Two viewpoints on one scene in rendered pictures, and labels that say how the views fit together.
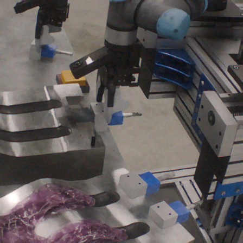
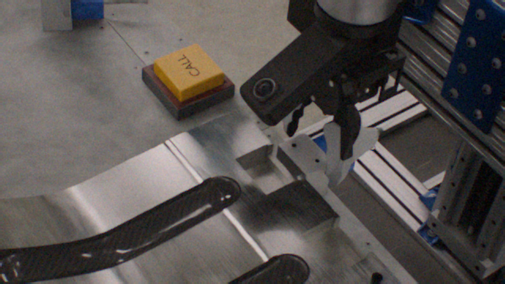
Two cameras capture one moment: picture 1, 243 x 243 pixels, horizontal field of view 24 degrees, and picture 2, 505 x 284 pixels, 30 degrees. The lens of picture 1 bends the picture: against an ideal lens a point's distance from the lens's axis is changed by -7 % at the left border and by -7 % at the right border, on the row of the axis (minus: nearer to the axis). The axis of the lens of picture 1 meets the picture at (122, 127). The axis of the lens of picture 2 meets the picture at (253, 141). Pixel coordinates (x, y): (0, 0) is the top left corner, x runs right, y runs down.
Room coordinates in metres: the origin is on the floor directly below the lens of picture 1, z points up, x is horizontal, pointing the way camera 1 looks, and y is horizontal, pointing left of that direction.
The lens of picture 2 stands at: (0.61, 0.33, 1.60)
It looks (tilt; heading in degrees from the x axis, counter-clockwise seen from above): 47 degrees down; 341
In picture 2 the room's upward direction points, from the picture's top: 7 degrees clockwise
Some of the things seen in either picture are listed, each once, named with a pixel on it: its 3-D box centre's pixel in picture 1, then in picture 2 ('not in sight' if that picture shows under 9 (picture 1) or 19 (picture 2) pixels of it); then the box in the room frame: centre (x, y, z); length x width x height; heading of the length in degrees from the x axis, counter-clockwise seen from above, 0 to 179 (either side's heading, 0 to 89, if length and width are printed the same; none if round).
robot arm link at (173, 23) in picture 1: (166, 17); not in sight; (1.21, -0.06, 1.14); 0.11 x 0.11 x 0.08; 62
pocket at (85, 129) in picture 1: (87, 135); (334, 255); (1.09, 0.07, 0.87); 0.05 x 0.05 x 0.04; 22
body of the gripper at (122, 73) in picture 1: (119, 61); (349, 48); (1.24, 0.03, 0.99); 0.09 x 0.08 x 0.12; 112
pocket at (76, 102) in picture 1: (76, 108); (267, 179); (1.19, 0.11, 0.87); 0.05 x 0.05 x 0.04; 22
